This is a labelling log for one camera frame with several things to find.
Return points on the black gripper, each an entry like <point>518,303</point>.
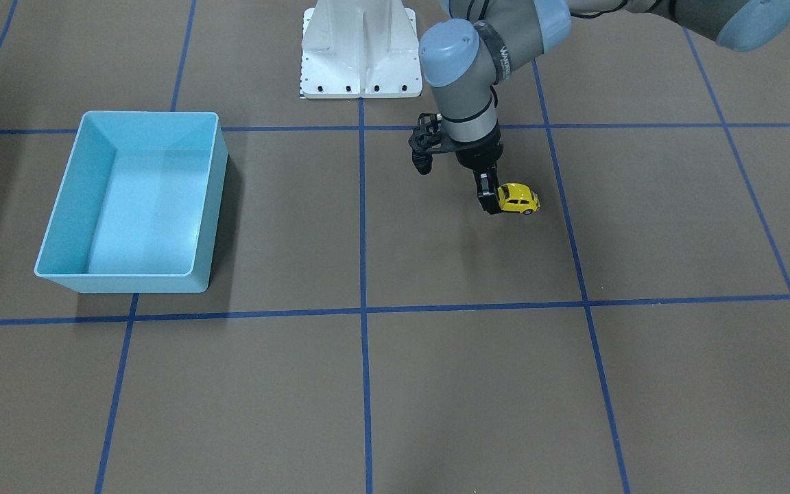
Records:
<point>479,155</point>

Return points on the yellow beetle toy car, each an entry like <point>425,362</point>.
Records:
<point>517,198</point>

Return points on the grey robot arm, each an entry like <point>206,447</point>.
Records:
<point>482,44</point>

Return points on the light blue plastic bin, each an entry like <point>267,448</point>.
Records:
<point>138,207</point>

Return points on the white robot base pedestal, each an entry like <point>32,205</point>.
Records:
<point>360,49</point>

